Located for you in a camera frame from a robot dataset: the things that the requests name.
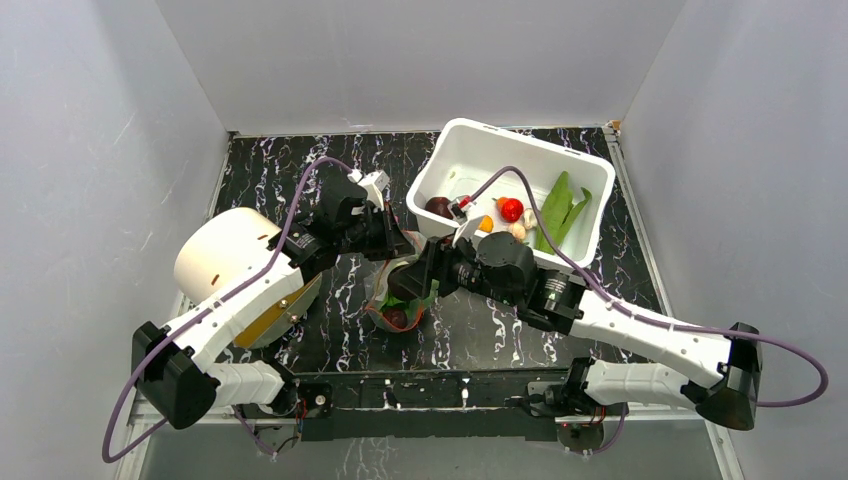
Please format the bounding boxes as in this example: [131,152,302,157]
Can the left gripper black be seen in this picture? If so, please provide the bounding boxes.
[337,204,416,263]

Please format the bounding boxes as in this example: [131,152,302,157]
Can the green napa cabbage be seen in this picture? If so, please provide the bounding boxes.
[379,293,435,326]

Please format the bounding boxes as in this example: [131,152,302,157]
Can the clear zip top bag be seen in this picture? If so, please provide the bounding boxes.
[365,230,438,333]

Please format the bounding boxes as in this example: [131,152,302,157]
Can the dark purple fruit back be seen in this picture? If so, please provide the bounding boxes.
[382,307,408,330]

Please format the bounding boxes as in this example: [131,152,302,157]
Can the dark purple fruit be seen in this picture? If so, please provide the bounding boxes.
[425,196,454,220]
[382,307,408,330]

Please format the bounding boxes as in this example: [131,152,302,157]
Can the white plastic bin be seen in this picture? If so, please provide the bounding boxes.
[406,118,615,267]

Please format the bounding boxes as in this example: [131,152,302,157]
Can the red tomato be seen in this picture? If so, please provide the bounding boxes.
[496,197,524,224]

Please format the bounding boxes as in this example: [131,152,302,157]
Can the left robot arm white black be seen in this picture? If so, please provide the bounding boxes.
[132,171,414,429]

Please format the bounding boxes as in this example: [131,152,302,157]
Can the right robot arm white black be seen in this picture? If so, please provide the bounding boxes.
[387,233,762,431]

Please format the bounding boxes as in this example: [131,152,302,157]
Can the dark purple fruit front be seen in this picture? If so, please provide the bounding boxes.
[425,196,454,220]

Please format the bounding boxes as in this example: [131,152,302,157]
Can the orange fruit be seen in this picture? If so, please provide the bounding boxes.
[478,215,495,234]

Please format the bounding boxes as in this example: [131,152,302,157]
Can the garlic bulb beige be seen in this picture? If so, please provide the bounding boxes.
[507,221,527,243]

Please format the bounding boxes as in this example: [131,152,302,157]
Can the beige mushroom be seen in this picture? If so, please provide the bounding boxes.
[521,208,538,230]

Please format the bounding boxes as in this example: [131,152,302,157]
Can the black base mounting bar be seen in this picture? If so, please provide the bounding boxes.
[291,367,605,444]

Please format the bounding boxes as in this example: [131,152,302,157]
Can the green leafy vegetable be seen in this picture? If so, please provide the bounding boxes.
[539,171,593,247]

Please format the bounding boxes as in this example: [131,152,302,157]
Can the white cylindrical drum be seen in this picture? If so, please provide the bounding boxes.
[173,207,324,351]

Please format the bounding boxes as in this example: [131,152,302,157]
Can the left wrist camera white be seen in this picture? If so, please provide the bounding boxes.
[347,169,390,210]

